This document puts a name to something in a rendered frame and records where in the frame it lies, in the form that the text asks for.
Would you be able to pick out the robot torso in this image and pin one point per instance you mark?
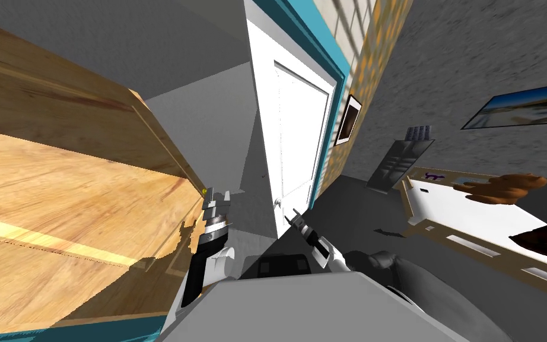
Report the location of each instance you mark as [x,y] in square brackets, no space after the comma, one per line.
[302,308]

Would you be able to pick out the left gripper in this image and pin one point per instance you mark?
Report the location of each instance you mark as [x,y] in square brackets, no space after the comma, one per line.
[216,207]

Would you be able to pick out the dark grey shelf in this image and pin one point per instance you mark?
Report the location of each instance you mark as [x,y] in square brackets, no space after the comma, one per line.
[397,161]

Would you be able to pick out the light wooden door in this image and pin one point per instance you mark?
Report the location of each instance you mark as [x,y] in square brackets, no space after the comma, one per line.
[55,190]

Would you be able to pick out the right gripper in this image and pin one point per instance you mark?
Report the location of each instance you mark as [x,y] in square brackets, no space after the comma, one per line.
[300,226]

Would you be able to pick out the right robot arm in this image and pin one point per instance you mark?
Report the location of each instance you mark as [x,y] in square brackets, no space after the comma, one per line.
[425,294]

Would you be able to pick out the blue landscape picture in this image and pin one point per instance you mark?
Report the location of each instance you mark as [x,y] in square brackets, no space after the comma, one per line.
[525,107]

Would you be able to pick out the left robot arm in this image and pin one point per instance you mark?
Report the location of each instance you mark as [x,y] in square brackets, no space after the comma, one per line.
[205,266]

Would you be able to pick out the white framed dark picture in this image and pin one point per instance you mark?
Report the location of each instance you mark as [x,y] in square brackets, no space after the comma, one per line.
[348,121]

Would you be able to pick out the white panel door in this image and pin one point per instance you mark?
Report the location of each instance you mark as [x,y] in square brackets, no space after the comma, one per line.
[297,142]

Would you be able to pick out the wooden bed with teddy bear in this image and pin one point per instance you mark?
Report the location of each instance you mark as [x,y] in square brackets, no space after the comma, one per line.
[473,213]

